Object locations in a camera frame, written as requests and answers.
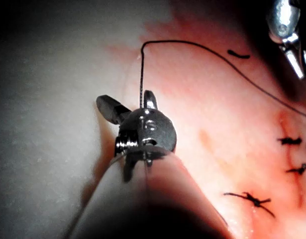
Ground right arm needle driver jaw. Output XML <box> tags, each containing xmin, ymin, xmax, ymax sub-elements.
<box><xmin>142</xmin><ymin>90</ymin><xmax>159</xmax><ymax>111</ymax></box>
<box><xmin>96</xmin><ymin>95</ymin><xmax>132</xmax><ymax>125</ymax></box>

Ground tissue pad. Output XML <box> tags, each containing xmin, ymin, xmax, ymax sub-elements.
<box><xmin>0</xmin><ymin>0</ymin><xmax>306</xmax><ymax>239</ymax></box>

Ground right arm needle driver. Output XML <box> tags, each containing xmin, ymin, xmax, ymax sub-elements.
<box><xmin>114</xmin><ymin>108</ymin><xmax>178</xmax><ymax>155</ymax></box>

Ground short black thread piece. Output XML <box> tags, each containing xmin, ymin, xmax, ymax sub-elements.
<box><xmin>227</xmin><ymin>49</ymin><xmax>251</xmax><ymax>60</ymax></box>

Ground black stitching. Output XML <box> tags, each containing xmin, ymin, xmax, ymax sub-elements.
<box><xmin>223</xmin><ymin>135</ymin><xmax>306</xmax><ymax>218</ymax></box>

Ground left arm needle driver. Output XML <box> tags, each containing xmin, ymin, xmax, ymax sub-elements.
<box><xmin>265</xmin><ymin>0</ymin><xmax>302</xmax><ymax>53</ymax></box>

